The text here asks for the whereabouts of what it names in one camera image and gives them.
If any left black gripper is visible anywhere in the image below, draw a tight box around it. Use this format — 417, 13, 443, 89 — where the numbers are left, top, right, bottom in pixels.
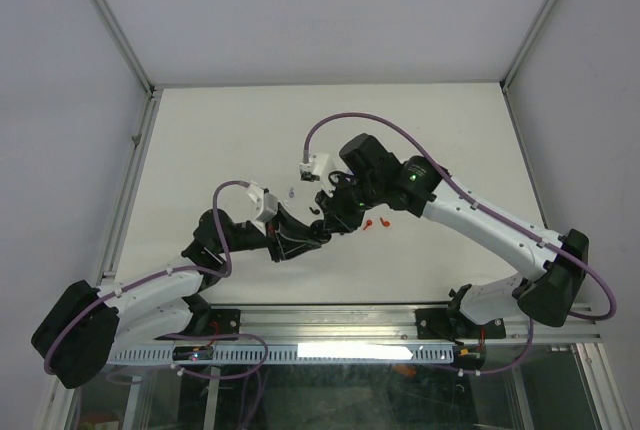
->
216, 203, 321, 263

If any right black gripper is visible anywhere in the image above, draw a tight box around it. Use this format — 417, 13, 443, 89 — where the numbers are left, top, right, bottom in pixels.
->
315, 173, 383, 234

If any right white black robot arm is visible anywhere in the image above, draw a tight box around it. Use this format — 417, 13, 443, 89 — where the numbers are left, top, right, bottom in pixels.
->
300, 134, 589, 341

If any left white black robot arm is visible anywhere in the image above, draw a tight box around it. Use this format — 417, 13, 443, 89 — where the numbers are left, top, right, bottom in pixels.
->
31, 205, 331, 389

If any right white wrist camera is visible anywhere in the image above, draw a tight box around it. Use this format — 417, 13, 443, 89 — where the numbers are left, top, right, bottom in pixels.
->
299, 153, 334, 182

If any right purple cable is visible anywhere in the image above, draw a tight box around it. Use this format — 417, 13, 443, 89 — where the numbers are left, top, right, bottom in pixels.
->
303, 112, 617, 321

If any purple cable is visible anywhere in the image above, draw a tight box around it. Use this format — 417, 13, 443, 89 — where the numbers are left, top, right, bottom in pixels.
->
43, 178, 251, 376
303, 112, 617, 321

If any aluminium mounting rail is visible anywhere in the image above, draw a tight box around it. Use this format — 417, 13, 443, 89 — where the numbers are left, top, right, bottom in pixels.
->
69, 302, 601, 351

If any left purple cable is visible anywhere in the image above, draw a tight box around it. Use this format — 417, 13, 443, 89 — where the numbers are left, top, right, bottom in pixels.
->
43, 178, 251, 376

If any grey slotted cable duct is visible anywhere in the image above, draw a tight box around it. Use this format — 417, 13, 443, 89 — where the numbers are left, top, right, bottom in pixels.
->
108, 342, 454, 366

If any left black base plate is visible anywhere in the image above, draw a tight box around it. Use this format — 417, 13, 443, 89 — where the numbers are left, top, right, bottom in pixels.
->
192, 307, 241, 340

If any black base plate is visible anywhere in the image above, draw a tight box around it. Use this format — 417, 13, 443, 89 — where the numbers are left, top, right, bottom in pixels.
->
414, 307, 506, 342
192, 307, 241, 340

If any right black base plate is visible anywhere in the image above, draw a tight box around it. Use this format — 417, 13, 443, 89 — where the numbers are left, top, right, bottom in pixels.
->
414, 307, 506, 342

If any left aluminium frame post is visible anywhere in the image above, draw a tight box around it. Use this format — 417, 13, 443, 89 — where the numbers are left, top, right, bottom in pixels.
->
62, 0, 161, 101

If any aluminium frame post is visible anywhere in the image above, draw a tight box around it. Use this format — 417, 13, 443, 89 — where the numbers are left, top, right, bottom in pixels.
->
62, 0, 161, 101
501, 0, 589, 96

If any right aluminium frame post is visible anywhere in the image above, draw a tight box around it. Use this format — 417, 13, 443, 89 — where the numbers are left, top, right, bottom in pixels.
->
501, 0, 589, 96

